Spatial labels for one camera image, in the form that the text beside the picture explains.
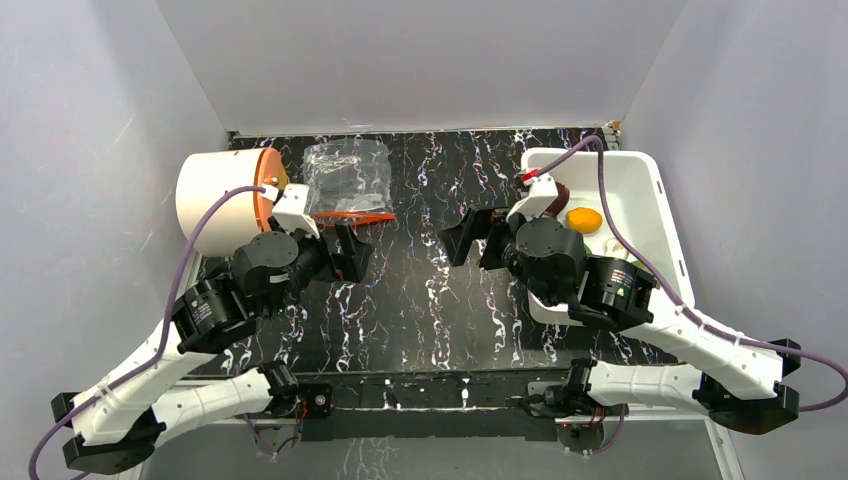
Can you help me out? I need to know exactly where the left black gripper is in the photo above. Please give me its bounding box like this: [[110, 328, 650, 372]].
[[265, 214, 375, 320]]

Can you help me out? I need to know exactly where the clear zip top bag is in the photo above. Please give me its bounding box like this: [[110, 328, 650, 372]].
[[302, 138, 396, 226]]

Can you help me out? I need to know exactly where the orange fruit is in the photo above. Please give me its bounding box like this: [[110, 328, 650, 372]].
[[566, 207, 604, 235]]

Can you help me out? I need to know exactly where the dark red apple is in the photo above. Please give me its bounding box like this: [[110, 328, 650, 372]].
[[544, 182, 570, 217]]

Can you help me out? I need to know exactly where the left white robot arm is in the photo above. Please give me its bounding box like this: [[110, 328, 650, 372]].
[[51, 224, 373, 475]]

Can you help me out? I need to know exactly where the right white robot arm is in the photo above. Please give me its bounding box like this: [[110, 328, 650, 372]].
[[438, 208, 800, 435]]

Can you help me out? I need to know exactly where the garlic bulb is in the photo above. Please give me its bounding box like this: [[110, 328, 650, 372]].
[[603, 238, 630, 261]]

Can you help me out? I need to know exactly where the white cylinder orange lid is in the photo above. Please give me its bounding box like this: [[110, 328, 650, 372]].
[[175, 147, 288, 257]]

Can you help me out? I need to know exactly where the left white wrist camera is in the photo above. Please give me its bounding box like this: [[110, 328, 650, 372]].
[[272, 183, 320, 239]]

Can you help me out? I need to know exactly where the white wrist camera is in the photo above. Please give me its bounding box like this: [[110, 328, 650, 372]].
[[507, 169, 557, 220], [272, 183, 320, 239]]

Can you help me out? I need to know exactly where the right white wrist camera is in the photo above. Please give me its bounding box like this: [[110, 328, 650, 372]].
[[507, 169, 557, 220]]

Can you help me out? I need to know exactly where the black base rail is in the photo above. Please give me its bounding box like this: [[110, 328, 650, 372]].
[[296, 367, 568, 442]]

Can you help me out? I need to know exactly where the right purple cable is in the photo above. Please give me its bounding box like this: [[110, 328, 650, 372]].
[[533, 135, 848, 413]]

